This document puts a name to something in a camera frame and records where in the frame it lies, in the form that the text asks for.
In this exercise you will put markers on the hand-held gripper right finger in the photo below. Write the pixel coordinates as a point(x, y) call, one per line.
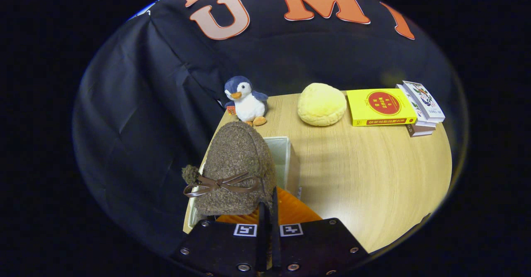
point(276, 244)

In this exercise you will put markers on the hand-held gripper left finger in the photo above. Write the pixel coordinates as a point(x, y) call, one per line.
point(262, 244)

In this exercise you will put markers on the brown woven storage box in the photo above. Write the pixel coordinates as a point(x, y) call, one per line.
point(282, 161)

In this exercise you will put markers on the penguin plush toy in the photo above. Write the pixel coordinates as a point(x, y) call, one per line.
point(248, 105)

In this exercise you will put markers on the yellow round plush bun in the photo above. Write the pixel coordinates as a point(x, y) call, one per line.
point(321, 105)

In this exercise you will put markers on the black backdrop cloth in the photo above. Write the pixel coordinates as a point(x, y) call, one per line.
point(145, 123)

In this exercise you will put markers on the yellow book with red circle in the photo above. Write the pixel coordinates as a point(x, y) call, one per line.
point(381, 107)

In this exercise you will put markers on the dark brown book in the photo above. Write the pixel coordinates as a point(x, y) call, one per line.
point(421, 130)

